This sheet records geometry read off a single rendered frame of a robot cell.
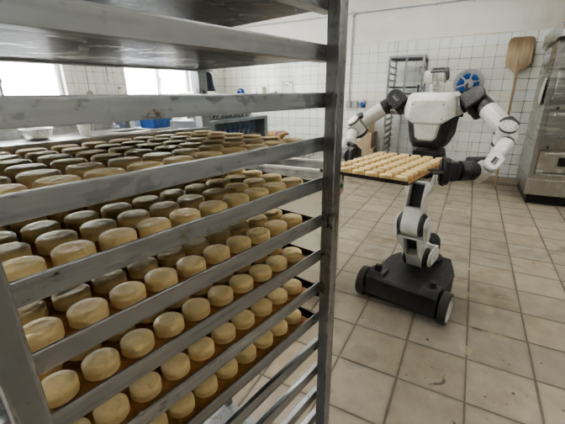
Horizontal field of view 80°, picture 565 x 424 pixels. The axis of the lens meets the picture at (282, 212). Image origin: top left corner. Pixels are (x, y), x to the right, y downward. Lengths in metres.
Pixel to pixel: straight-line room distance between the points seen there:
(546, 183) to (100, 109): 5.03
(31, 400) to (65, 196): 0.22
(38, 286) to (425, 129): 1.93
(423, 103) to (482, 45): 4.00
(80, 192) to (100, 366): 0.27
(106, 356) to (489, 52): 5.87
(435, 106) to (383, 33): 4.25
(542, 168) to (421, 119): 3.17
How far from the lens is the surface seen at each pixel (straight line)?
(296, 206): 2.16
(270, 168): 2.19
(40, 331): 0.53
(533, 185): 5.17
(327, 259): 0.83
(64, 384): 0.58
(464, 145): 6.05
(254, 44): 0.59
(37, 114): 0.42
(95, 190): 0.44
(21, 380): 0.46
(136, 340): 0.61
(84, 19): 0.44
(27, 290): 0.45
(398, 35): 6.17
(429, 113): 2.07
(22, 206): 0.42
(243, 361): 0.81
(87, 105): 0.43
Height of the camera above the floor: 1.33
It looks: 19 degrees down
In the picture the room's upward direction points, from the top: 1 degrees counter-clockwise
